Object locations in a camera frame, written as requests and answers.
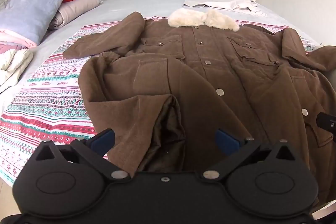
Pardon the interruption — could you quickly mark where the white quilt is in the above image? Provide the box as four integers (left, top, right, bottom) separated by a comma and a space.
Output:
0, 49, 34, 94

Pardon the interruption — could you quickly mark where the brown coat with fur collar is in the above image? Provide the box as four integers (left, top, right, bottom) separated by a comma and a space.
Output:
62, 9, 336, 214

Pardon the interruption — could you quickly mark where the bed with grey sheet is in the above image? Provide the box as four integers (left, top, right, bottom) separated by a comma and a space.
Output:
0, 0, 326, 188

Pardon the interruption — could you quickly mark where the folded white cloth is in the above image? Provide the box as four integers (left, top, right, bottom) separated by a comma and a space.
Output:
182, 0, 267, 17

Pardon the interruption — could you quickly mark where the pink quilt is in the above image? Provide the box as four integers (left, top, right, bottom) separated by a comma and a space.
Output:
0, 29, 37, 55

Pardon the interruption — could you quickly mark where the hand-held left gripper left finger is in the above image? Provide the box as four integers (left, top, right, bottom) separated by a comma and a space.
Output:
35, 128, 131, 183

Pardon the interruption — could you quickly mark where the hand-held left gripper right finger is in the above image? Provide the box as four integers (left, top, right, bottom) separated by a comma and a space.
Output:
202, 129, 296, 184

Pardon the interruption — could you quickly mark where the pink pillow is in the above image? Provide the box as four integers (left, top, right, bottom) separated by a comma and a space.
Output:
49, 0, 102, 30

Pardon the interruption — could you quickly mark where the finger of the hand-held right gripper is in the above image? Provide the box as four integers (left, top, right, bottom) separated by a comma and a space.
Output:
316, 112, 336, 141

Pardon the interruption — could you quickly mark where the patterned red green white blanket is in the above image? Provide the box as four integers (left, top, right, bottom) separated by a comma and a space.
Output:
0, 16, 323, 187

